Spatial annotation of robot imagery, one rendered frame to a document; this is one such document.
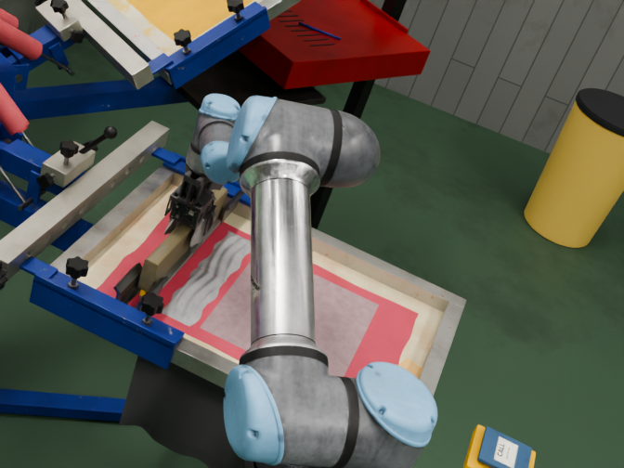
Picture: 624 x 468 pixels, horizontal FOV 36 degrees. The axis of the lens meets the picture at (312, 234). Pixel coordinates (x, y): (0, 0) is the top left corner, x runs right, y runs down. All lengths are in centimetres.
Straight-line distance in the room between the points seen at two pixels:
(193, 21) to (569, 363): 224
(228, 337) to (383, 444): 78
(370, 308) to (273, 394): 101
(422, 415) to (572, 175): 350
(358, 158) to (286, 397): 41
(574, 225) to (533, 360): 101
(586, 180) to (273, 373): 357
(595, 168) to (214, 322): 293
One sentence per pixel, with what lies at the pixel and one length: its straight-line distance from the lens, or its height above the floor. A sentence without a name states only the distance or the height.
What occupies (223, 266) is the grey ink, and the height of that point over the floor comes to 96.
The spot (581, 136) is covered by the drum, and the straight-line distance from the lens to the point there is 461.
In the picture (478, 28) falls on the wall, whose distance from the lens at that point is 545.
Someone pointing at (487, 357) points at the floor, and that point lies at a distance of 387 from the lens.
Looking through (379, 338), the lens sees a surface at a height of 95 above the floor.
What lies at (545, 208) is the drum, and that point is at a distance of 479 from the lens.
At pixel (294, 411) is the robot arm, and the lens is 118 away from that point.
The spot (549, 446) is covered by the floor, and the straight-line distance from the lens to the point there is 365.
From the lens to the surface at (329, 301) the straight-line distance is 214.
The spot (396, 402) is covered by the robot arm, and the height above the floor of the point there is 143.
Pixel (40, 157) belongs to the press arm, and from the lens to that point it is 216.
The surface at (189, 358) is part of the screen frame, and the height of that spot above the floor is 98.
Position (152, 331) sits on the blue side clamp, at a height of 101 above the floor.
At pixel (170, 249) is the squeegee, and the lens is 195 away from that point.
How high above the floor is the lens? 221
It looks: 33 degrees down
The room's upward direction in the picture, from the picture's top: 21 degrees clockwise
